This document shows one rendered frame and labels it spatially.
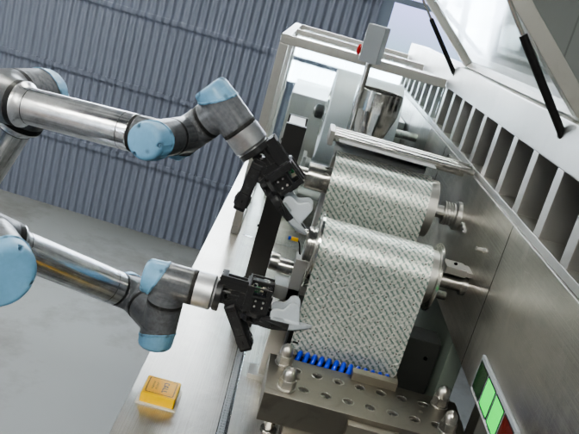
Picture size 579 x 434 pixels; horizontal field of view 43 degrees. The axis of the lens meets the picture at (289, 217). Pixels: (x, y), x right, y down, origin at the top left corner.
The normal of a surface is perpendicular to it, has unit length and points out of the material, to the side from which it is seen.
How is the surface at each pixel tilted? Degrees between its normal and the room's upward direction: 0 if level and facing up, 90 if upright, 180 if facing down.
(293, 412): 90
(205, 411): 0
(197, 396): 0
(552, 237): 90
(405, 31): 90
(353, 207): 92
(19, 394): 0
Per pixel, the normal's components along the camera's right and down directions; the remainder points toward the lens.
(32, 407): 0.26, -0.92
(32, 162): -0.13, 0.25
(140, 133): -0.33, 0.19
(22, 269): 0.67, 0.33
